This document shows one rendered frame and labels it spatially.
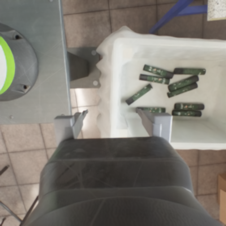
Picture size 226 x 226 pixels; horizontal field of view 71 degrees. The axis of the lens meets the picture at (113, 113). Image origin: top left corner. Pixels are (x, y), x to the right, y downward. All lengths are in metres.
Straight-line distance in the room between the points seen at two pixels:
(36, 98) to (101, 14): 1.03
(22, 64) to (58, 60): 0.07
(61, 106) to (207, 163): 1.55
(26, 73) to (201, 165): 1.61
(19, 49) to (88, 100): 0.99
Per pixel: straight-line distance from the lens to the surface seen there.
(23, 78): 0.35
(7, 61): 0.30
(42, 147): 1.53
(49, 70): 0.36
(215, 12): 0.62
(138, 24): 1.32
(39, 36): 0.37
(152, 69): 0.81
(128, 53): 0.60
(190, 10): 0.96
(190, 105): 0.90
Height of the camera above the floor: 1.26
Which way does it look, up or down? 75 degrees down
